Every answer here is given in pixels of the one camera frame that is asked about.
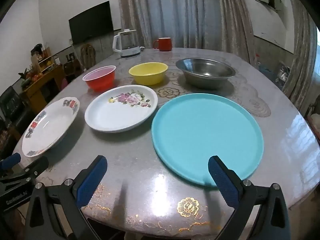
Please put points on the white plate red blue print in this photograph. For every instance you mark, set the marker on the white plate red blue print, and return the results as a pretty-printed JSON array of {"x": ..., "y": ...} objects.
[{"x": 51, "y": 127}]

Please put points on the turquoise round plate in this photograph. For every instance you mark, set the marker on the turquoise round plate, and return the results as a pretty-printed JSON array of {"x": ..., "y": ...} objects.
[{"x": 205, "y": 135}]

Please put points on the beige wide curtain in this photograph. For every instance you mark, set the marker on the beige wide curtain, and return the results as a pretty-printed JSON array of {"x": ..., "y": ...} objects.
[{"x": 185, "y": 12}]

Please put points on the white electric kettle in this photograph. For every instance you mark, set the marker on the white electric kettle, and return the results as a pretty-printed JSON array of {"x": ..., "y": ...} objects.
[{"x": 128, "y": 47}]

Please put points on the dark sofa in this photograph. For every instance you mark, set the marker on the dark sofa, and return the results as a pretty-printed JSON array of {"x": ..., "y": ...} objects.
[{"x": 12, "y": 107}]

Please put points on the yellow plastic bowl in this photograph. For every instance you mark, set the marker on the yellow plastic bowl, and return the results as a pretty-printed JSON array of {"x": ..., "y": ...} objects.
[{"x": 147, "y": 77}]

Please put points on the stainless steel bowl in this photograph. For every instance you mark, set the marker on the stainless steel bowl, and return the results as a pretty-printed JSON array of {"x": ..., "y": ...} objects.
[{"x": 205, "y": 73}]

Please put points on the black flat television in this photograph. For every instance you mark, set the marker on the black flat television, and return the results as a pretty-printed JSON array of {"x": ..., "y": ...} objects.
[{"x": 91, "y": 22}]

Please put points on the beige narrow curtain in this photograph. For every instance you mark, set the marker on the beige narrow curtain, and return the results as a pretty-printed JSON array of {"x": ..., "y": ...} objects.
[{"x": 298, "y": 55}]

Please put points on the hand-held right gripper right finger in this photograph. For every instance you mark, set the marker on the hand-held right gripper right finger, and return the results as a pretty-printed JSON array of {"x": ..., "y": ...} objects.
[{"x": 223, "y": 182}]

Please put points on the barred window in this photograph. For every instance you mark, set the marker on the barred window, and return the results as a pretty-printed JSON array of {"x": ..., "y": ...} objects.
[{"x": 318, "y": 52}]

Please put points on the shiny plastic bag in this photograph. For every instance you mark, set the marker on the shiny plastic bag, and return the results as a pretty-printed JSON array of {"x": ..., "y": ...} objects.
[{"x": 283, "y": 73}]

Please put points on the red mug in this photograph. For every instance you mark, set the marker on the red mug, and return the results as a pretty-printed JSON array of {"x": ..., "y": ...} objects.
[{"x": 163, "y": 45}]

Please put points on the carved wooden chair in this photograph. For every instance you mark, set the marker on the carved wooden chair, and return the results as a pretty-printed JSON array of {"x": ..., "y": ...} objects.
[{"x": 88, "y": 55}]

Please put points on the gold floral lace table mat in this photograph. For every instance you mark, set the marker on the gold floral lace table mat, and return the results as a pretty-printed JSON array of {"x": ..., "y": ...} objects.
[{"x": 170, "y": 92}]

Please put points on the wooden cabinet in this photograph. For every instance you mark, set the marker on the wooden cabinet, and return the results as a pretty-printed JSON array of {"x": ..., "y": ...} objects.
[{"x": 42, "y": 82}]

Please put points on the white plate pink floral print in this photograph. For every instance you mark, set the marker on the white plate pink floral print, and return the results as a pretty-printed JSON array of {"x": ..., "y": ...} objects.
[{"x": 112, "y": 116}]

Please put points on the red plastic bowl pink inside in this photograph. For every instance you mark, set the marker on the red plastic bowl pink inside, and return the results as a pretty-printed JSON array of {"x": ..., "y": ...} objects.
[{"x": 100, "y": 83}]

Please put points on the blue plastic bin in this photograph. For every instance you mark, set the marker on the blue plastic bin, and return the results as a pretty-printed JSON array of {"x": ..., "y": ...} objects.
[{"x": 267, "y": 71}]

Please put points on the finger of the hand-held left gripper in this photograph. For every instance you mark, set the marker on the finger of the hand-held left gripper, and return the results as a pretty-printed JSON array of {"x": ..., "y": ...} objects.
[
  {"x": 37, "y": 166},
  {"x": 10, "y": 161}
]

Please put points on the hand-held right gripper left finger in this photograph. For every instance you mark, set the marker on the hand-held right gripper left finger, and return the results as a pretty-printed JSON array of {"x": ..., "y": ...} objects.
[{"x": 91, "y": 180}]

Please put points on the upholstered armchair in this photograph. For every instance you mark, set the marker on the upholstered armchair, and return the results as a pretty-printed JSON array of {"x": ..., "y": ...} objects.
[{"x": 313, "y": 120}]

